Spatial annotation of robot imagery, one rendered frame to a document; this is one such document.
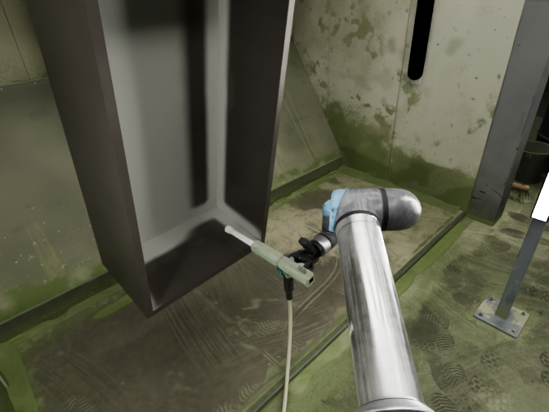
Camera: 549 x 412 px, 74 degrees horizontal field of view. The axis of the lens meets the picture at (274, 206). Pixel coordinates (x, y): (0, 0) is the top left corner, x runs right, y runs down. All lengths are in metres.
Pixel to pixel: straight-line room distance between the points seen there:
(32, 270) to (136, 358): 0.71
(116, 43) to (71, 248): 1.26
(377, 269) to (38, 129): 1.97
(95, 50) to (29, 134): 1.51
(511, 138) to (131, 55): 2.17
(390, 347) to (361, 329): 0.06
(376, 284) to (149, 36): 1.01
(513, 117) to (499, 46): 0.42
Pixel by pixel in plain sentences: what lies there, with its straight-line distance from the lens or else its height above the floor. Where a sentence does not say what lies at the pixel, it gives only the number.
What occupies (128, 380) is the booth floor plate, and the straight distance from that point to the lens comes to 1.85.
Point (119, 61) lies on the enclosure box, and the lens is 1.30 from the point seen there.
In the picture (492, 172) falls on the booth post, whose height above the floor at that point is 0.39.
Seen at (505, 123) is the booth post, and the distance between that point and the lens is 2.64.
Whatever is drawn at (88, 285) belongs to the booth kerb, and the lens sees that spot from 2.24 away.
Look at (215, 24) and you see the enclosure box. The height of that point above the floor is 1.37.
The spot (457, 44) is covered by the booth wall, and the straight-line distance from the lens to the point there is 2.67.
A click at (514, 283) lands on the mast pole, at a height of 0.24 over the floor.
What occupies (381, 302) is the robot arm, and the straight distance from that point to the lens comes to 0.77.
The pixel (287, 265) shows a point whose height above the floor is 0.56.
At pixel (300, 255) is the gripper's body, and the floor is 0.52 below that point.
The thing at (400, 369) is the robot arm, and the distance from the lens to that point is 0.71.
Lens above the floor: 1.47
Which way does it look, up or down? 31 degrees down
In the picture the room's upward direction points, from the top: 3 degrees counter-clockwise
